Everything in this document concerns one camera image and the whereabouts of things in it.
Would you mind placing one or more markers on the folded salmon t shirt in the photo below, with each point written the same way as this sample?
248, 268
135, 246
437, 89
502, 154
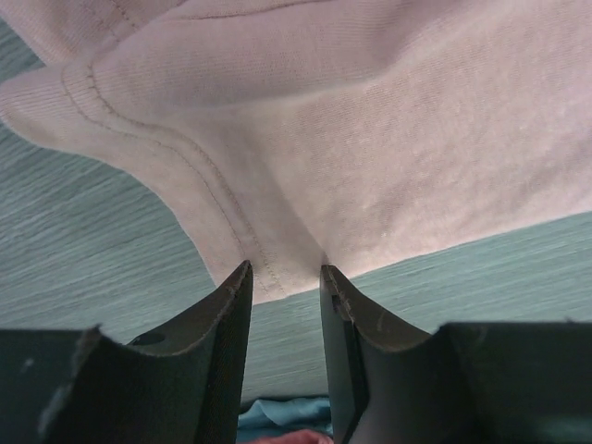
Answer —
304, 436

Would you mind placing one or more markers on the pink printed t shirt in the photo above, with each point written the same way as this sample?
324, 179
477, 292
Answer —
292, 133

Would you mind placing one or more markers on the folded light blue t shirt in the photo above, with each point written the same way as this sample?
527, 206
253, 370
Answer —
269, 419

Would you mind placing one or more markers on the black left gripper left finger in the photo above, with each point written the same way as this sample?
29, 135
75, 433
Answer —
180, 382

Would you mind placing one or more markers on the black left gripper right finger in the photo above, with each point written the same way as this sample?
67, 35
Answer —
485, 382

